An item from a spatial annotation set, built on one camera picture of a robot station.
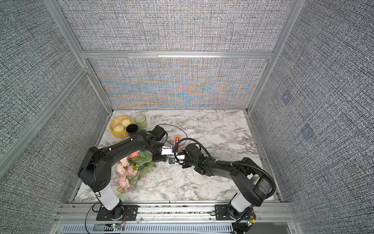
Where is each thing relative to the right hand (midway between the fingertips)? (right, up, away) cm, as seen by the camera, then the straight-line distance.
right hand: (177, 149), depth 87 cm
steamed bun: (-39, +16, +19) cm, 46 cm away
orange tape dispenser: (-1, +5, +8) cm, 9 cm away
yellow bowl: (-47, +17, +21) cm, 54 cm away
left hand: (-7, -4, 0) cm, 8 cm away
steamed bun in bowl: (-41, +12, +13) cm, 45 cm away
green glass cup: (-28, +17, +20) cm, 39 cm away
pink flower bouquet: (-26, -10, -3) cm, 28 cm away
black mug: (-33, +11, +15) cm, 38 cm away
